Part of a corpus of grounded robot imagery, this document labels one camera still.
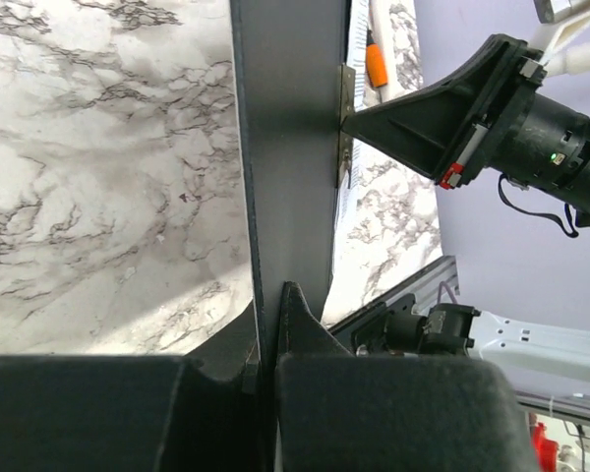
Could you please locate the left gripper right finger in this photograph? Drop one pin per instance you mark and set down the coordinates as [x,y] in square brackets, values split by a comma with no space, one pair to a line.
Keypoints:
[302,339]

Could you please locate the printed paper sheet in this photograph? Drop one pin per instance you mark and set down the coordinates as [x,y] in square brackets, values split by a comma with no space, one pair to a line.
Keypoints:
[346,199]

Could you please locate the grey black file folder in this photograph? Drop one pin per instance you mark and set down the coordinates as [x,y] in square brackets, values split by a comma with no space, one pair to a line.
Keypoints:
[287,57]

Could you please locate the silver folder clip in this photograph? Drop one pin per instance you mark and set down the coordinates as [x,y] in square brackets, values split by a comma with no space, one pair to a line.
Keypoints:
[345,141]

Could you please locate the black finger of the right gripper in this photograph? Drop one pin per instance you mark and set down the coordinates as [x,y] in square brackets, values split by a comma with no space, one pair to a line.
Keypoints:
[448,131]

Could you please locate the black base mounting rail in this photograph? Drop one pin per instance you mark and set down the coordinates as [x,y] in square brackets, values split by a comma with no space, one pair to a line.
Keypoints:
[400,294]

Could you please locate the orange handled screwdriver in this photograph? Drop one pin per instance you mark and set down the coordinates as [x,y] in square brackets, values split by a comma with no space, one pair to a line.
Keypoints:
[375,65]

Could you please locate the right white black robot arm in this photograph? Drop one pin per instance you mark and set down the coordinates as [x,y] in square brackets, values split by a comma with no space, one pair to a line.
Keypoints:
[458,329]

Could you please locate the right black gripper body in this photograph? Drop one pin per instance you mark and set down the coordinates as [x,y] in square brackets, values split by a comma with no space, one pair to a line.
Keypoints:
[547,146]

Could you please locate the silver aluminium rail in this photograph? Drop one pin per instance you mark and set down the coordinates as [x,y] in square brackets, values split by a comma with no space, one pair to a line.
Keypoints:
[442,285]

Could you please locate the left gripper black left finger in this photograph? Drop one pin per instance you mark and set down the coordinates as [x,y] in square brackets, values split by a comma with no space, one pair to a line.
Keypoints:
[220,363]

